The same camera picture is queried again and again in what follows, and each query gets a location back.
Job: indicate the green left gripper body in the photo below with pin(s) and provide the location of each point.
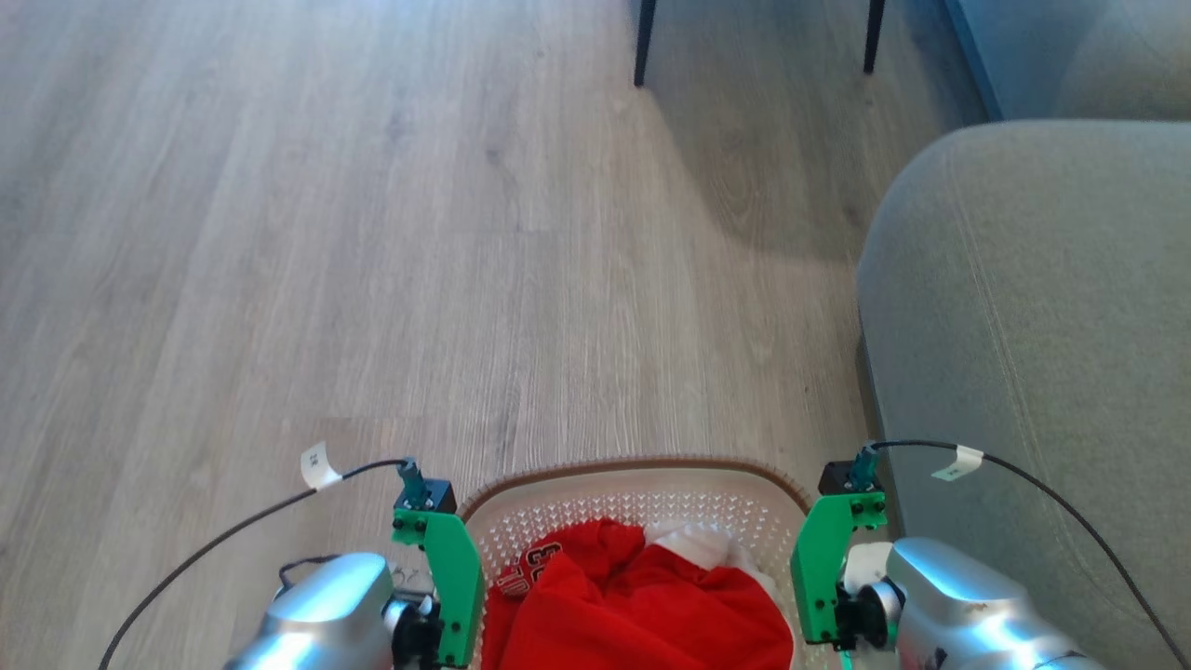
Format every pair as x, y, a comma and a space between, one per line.
459, 582

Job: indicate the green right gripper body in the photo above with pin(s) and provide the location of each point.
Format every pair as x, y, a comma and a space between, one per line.
817, 568

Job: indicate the white perforated laundry basket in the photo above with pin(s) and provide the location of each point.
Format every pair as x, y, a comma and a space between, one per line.
642, 493

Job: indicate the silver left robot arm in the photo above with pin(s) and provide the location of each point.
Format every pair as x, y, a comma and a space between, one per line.
326, 605

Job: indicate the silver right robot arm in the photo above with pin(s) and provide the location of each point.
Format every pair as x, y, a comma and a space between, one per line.
968, 609

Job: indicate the white garment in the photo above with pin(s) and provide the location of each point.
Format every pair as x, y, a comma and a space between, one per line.
707, 544

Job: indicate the red printed garment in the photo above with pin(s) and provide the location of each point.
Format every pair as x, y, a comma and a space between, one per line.
642, 614

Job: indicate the grey fabric sofa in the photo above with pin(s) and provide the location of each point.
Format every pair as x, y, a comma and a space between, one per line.
1033, 326

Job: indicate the black furniture leg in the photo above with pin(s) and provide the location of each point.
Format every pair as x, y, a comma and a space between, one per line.
874, 35
644, 42

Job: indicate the blue grey furniture panel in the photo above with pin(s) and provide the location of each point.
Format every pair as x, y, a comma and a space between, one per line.
1010, 46

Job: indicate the grey fabric sofa cushion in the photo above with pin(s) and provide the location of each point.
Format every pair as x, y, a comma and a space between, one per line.
1130, 60

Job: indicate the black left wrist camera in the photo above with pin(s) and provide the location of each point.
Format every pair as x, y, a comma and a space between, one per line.
430, 496

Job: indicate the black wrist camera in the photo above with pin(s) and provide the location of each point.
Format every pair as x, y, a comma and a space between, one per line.
842, 477
430, 496

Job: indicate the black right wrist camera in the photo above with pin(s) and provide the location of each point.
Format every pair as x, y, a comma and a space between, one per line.
842, 477

